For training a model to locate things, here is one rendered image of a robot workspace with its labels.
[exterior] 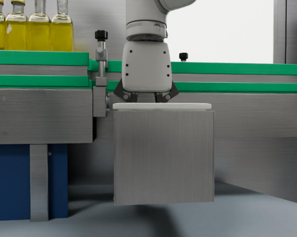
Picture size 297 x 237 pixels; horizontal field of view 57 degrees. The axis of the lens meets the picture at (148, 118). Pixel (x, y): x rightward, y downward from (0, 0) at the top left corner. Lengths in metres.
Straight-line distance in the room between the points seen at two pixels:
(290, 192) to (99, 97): 0.81
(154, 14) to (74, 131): 0.30
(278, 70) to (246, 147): 0.31
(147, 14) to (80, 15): 0.44
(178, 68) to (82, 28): 0.35
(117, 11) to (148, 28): 0.42
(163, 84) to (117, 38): 0.42
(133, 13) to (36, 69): 0.26
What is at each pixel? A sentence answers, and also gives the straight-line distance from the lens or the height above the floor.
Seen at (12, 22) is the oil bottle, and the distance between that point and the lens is 0.83.
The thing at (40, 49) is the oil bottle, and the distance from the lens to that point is 0.80.
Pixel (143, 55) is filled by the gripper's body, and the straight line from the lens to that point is 0.55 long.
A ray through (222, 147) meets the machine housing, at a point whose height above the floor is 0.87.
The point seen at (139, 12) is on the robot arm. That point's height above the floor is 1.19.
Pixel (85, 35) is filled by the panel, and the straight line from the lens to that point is 0.94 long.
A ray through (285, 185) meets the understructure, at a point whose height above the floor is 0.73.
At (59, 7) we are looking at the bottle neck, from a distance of 0.83.
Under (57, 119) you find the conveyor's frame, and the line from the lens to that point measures 0.64.
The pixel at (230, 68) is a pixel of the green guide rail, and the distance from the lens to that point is 0.81.
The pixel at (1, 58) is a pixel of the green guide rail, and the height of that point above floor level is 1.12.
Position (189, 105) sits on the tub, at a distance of 0.46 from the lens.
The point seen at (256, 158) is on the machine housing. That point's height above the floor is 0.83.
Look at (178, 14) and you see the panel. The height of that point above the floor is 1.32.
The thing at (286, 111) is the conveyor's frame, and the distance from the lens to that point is 0.86.
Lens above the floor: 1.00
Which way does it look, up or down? 1 degrees down
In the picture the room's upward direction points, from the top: straight up
